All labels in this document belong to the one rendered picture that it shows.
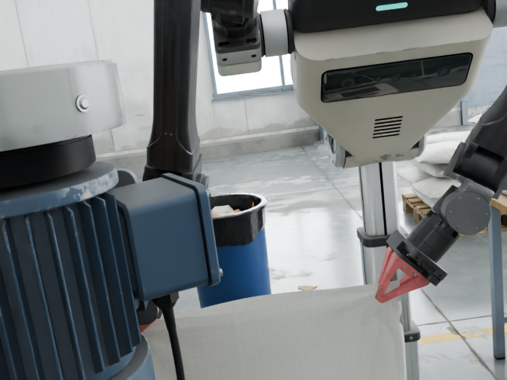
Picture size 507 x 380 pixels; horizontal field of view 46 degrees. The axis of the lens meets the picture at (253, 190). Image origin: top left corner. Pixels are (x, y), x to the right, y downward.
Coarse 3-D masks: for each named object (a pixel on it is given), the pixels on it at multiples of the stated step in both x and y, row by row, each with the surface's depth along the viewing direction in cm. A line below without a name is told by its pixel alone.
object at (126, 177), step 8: (120, 168) 58; (120, 176) 57; (128, 176) 57; (136, 176) 59; (120, 184) 57; (128, 184) 58; (136, 304) 57; (144, 304) 58; (152, 304) 60; (144, 312) 60; (152, 312) 60; (144, 320) 61; (152, 320) 61
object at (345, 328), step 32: (352, 288) 89; (160, 320) 86; (192, 320) 86; (224, 320) 86; (256, 320) 86; (288, 320) 87; (320, 320) 89; (352, 320) 90; (384, 320) 91; (160, 352) 87; (192, 352) 87; (224, 352) 87; (256, 352) 87; (288, 352) 88; (320, 352) 90; (352, 352) 91; (384, 352) 92
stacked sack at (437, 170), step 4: (408, 160) 473; (412, 160) 464; (416, 164) 451; (420, 164) 442; (424, 164) 436; (428, 164) 431; (432, 164) 426; (436, 164) 423; (440, 164) 421; (444, 164) 419; (420, 168) 443; (424, 168) 434; (428, 168) 427; (432, 168) 421; (436, 168) 417; (440, 168) 416; (444, 168) 415; (428, 172) 428; (432, 172) 419; (436, 172) 414; (440, 172) 413; (436, 176) 418; (440, 176) 417; (444, 176) 419
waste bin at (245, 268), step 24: (216, 216) 296; (240, 216) 296; (264, 216) 315; (216, 240) 299; (240, 240) 301; (264, 240) 316; (240, 264) 305; (264, 264) 316; (216, 288) 309; (240, 288) 308; (264, 288) 317
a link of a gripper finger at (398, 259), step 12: (396, 240) 89; (396, 252) 87; (396, 264) 86; (408, 264) 86; (384, 276) 88; (420, 276) 87; (384, 288) 89; (396, 288) 89; (408, 288) 88; (384, 300) 89
